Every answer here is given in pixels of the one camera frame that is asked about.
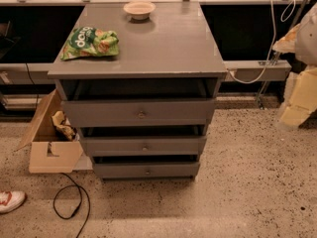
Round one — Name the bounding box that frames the white red sneaker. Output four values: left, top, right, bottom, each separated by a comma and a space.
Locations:
0, 191, 27, 214

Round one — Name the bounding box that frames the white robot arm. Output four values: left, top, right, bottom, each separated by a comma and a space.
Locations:
273, 4, 317, 129

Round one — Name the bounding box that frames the grey drawer cabinet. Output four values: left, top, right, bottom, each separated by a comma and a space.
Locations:
49, 2, 226, 166

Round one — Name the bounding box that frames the beige bowl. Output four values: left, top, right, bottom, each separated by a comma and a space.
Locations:
124, 1, 156, 20

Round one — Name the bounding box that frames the black floor cable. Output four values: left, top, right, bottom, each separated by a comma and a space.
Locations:
53, 173, 91, 238

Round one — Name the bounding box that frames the grey top drawer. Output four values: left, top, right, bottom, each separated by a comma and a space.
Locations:
61, 99, 215, 128

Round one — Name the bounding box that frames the green chip bag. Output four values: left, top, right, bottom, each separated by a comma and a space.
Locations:
60, 27, 119, 60

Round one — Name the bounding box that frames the open cardboard box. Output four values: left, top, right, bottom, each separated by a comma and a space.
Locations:
17, 90, 83, 174

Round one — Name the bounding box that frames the grey drawer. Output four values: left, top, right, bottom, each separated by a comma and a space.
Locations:
93, 162, 200, 179
80, 136, 206, 157
61, 99, 215, 128

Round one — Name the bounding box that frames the metal stand pole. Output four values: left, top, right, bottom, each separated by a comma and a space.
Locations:
255, 0, 310, 109

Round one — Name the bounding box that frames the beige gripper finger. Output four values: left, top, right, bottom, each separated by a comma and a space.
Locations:
277, 66, 317, 130
272, 24, 300, 54

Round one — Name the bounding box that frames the grey wall rail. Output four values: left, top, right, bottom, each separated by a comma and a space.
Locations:
0, 59, 291, 85

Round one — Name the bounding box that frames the crumpled brown paper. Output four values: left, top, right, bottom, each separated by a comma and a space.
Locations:
52, 110, 76, 141

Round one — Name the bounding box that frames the grey bottom drawer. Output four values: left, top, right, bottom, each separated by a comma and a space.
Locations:
93, 162, 200, 179

